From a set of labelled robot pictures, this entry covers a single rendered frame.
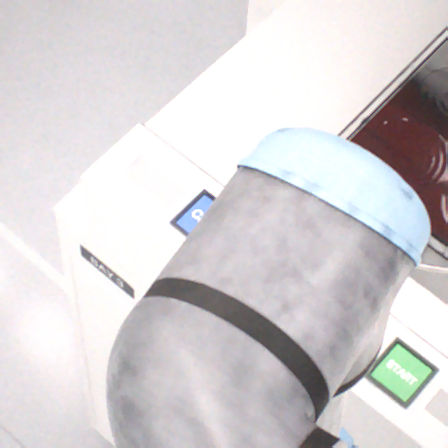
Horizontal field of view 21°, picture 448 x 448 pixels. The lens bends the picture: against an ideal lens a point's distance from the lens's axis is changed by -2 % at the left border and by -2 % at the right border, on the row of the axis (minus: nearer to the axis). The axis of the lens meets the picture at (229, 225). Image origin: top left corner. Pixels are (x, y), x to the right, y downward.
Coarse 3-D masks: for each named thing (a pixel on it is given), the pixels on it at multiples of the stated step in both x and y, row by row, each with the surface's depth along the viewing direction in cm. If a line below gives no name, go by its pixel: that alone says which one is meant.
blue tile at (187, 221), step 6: (204, 198) 130; (198, 204) 129; (204, 204) 129; (210, 204) 129; (192, 210) 129; (198, 210) 129; (204, 210) 129; (186, 216) 128; (192, 216) 128; (198, 216) 128; (180, 222) 128; (186, 222) 128; (192, 222) 128; (186, 228) 128; (192, 228) 128
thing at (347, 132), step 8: (440, 32) 151; (432, 40) 150; (440, 40) 150; (424, 48) 149; (432, 48) 149; (416, 56) 149; (424, 56) 148; (408, 64) 148; (416, 64) 148; (400, 72) 147; (408, 72) 147; (392, 80) 147; (400, 80) 146; (384, 88) 146; (392, 88) 146; (376, 96) 145; (384, 96) 145; (368, 104) 145; (376, 104) 144; (360, 112) 144; (368, 112) 144; (352, 120) 143; (360, 120) 143; (344, 128) 143; (352, 128) 142; (344, 136) 142
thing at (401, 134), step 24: (432, 72) 148; (408, 96) 146; (432, 96) 146; (384, 120) 144; (408, 120) 144; (432, 120) 144; (360, 144) 142; (384, 144) 142; (408, 144) 142; (432, 144) 142; (408, 168) 140; (432, 168) 141; (432, 192) 139; (432, 216) 137
